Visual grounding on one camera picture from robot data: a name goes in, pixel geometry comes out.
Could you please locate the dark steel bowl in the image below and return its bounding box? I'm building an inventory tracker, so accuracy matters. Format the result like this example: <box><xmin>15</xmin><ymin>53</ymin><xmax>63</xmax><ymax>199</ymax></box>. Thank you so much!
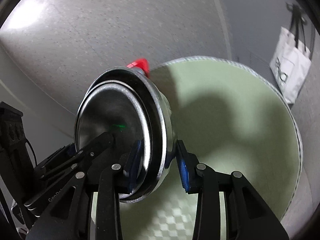
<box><xmin>74</xmin><ymin>81</ymin><xmax>151</xmax><ymax>194</ymax></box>

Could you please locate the faceted steel bowl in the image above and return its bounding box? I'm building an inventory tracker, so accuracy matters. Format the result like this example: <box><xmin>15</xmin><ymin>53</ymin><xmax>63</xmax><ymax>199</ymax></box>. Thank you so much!
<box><xmin>74</xmin><ymin>66</ymin><xmax>178</xmax><ymax>204</ymax></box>

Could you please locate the smooth steel bowl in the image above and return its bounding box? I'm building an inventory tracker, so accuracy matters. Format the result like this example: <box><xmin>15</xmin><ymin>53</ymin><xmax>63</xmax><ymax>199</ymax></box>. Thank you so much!
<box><xmin>87</xmin><ymin>67</ymin><xmax>175</xmax><ymax>203</ymax></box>

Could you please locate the red plastic bin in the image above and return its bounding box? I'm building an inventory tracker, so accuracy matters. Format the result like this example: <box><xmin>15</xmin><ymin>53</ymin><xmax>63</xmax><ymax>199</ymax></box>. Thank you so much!
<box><xmin>127</xmin><ymin>58</ymin><xmax>150</xmax><ymax>77</ymax></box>

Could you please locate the green checkered round mat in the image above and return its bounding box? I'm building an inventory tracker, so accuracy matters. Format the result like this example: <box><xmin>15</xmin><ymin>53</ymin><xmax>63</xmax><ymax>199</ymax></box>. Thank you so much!
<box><xmin>120</xmin><ymin>56</ymin><xmax>303</xmax><ymax>239</ymax></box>

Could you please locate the white tote bag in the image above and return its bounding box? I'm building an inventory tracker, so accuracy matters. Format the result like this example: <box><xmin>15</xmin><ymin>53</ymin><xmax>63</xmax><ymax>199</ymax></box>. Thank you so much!
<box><xmin>269</xmin><ymin>4</ymin><xmax>311</xmax><ymax>105</ymax></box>

